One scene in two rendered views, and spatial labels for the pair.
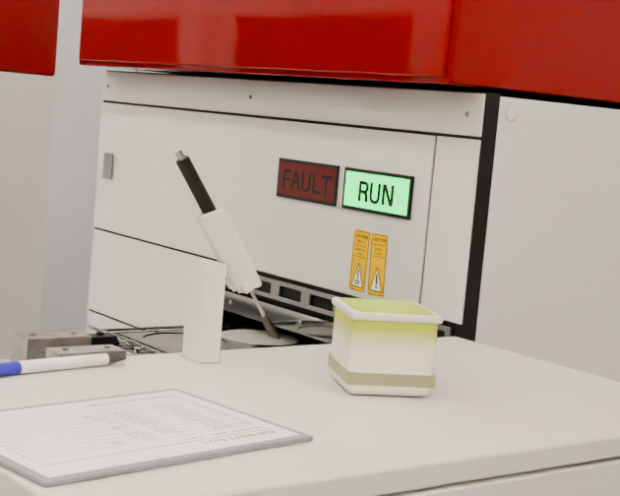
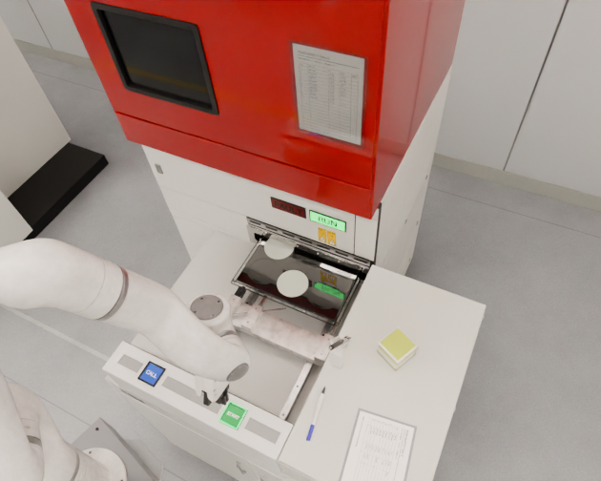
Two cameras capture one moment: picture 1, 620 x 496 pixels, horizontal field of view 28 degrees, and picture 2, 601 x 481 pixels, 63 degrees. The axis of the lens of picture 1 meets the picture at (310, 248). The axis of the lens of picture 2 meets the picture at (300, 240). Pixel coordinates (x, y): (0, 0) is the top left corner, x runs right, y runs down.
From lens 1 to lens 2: 1.23 m
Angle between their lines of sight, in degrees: 50
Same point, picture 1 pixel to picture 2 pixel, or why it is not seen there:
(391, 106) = not seen: hidden behind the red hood
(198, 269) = (336, 355)
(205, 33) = (218, 160)
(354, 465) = (438, 441)
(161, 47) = (190, 156)
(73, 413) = (359, 457)
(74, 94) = not seen: outside the picture
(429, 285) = (358, 249)
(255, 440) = (409, 443)
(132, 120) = (167, 156)
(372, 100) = not seen: hidden behind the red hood
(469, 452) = (451, 405)
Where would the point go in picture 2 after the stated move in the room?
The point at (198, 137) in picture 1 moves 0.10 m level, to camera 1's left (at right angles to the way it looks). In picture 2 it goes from (216, 175) to (185, 186)
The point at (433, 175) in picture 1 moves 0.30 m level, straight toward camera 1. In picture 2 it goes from (355, 223) to (404, 310)
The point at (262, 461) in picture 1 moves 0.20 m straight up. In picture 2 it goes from (419, 455) to (432, 431)
